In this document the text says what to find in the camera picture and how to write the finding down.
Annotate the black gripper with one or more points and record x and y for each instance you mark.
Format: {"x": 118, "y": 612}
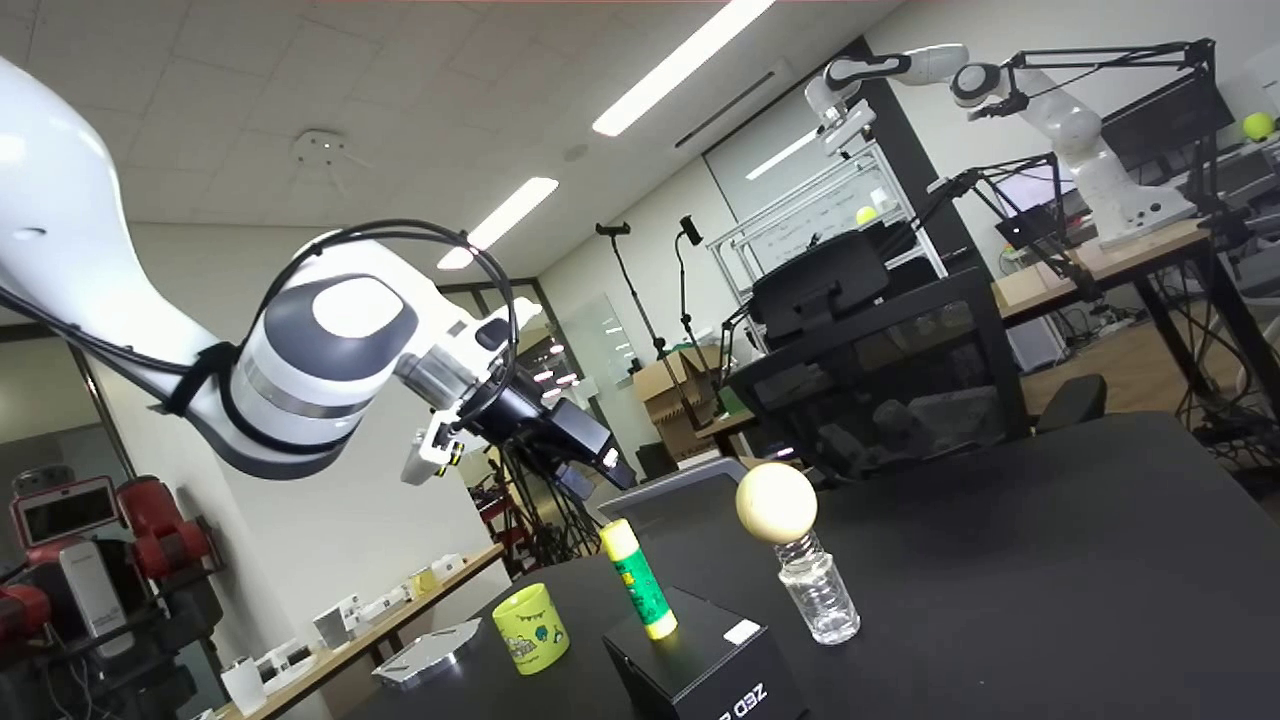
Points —
{"x": 562, "y": 446}

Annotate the green yellow glue stick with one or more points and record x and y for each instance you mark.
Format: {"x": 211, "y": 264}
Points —
{"x": 637, "y": 578}

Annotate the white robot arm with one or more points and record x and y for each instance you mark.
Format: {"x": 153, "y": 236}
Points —
{"x": 338, "y": 320}

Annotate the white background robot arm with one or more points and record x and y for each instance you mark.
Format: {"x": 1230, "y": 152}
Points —
{"x": 1031, "y": 85}

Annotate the yellow plastic cup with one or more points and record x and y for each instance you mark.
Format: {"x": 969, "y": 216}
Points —
{"x": 529, "y": 629}

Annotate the black rectangular box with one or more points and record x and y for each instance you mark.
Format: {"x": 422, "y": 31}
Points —
{"x": 714, "y": 667}

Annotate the pale yellow ball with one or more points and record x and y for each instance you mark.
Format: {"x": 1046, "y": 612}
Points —
{"x": 775, "y": 503}

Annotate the black printer on shelf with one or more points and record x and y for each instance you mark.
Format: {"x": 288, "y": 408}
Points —
{"x": 818, "y": 287}

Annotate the black metal shelf rack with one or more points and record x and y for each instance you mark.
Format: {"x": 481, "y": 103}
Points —
{"x": 910, "y": 377}

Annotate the red machine left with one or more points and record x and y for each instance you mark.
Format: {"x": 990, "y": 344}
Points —
{"x": 114, "y": 586}

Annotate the wooden desk right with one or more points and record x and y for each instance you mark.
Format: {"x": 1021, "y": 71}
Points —
{"x": 1169, "y": 268}

